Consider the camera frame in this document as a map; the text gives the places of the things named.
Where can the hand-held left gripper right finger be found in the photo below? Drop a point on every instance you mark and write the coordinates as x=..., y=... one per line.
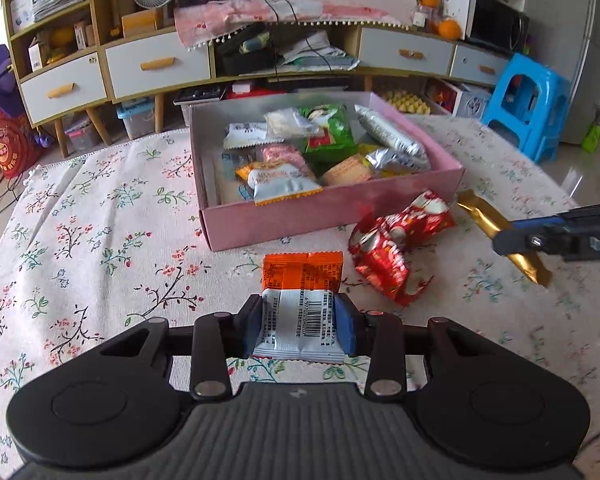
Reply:
x=347, y=327

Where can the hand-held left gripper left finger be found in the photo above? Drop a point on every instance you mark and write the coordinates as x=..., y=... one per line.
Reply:
x=250, y=330

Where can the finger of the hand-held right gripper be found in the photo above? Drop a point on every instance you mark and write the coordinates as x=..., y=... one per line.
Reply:
x=545, y=221
x=520, y=242

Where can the gold snack packet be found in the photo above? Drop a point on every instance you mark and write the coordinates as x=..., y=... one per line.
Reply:
x=480, y=212

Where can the orange white barcode snack packet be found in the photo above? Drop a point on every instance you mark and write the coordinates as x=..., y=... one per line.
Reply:
x=300, y=310

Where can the pink cardboard box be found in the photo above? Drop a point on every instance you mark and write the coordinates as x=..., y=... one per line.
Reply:
x=280, y=222

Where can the long silver snack packet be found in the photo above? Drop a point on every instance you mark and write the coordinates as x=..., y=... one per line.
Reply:
x=390, y=130

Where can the red snack packet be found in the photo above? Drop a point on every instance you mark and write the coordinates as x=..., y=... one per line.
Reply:
x=427, y=215
x=385, y=260

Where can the green bag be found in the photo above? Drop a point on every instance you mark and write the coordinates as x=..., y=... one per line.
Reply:
x=594, y=137

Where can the blue plastic stool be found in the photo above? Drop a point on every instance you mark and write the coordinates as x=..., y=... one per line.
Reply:
x=550, y=105

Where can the small blue white snack packet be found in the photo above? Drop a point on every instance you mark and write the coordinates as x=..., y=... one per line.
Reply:
x=245, y=192

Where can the white printed carton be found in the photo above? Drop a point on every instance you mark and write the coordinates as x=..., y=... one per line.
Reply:
x=474, y=100

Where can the white orange edge snack packet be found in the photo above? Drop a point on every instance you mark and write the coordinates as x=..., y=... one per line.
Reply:
x=285, y=185

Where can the floral tablecloth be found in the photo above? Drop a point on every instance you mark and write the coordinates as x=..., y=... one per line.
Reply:
x=105, y=240

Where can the white refrigerator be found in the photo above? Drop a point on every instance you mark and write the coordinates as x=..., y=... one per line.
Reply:
x=587, y=50

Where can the pink snack packet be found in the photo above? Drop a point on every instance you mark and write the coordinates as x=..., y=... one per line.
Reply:
x=285, y=156

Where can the yellow egg tray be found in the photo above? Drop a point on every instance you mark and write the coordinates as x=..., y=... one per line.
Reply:
x=405, y=101

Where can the green snack packet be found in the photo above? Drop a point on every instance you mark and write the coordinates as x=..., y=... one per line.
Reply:
x=330, y=132

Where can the black microwave oven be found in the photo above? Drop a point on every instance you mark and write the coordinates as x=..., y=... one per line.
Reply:
x=497, y=22

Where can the clear pale snack packet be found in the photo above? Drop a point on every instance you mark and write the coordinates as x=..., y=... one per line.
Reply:
x=290, y=121

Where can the clear plastic storage bin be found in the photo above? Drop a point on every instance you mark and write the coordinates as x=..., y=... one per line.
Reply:
x=82, y=136
x=135, y=120

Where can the glass jar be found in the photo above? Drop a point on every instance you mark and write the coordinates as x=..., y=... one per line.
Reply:
x=420, y=16

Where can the black storage box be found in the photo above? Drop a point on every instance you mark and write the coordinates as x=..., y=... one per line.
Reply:
x=242, y=57

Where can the pile of loose papers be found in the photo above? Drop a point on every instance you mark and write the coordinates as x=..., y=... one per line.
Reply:
x=315, y=52

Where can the red printed bag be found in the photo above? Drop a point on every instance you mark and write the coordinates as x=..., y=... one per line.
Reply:
x=7, y=145

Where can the pink fringed cloth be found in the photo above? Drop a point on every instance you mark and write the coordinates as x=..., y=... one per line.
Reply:
x=220, y=15

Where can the wooden cabinet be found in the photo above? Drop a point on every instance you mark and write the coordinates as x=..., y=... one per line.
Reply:
x=100, y=40

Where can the brown cardboard box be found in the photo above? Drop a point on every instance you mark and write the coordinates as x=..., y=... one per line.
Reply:
x=139, y=22

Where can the small white carton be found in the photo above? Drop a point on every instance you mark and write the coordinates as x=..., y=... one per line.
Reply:
x=37, y=56

